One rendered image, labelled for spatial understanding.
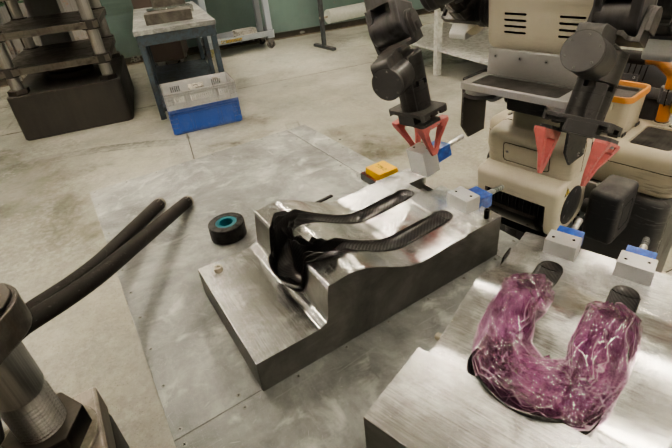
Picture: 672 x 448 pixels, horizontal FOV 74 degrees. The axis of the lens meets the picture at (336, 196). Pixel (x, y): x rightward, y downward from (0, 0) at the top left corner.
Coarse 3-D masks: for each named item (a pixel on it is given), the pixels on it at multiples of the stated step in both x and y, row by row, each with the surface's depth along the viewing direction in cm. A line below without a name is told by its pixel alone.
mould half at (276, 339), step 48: (384, 192) 93; (432, 192) 91; (432, 240) 78; (480, 240) 81; (240, 288) 75; (288, 288) 74; (336, 288) 64; (384, 288) 71; (432, 288) 78; (240, 336) 66; (288, 336) 65; (336, 336) 69
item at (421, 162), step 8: (456, 136) 94; (416, 144) 91; (424, 144) 90; (432, 144) 92; (440, 144) 91; (448, 144) 90; (408, 152) 90; (416, 152) 88; (424, 152) 87; (440, 152) 90; (448, 152) 91; (416, 160) 90; (424, 160) 87; (432, 160) 89; (440, 160) 90; (416, 168) 91; (424, 168) 88; (432, 168) 89
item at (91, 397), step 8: (88, 392) 69; (96, 392) 69; (80, 400) 68; (88, 400) 68; (96, 400) 68; (96, 408) 66; (104, 408) 70; (104, 416) 67; (104, 424) 65; (104, 432) 63; (112, 432) 68; (96, 440) 62; (104, 440) 62; (112, 440) 66
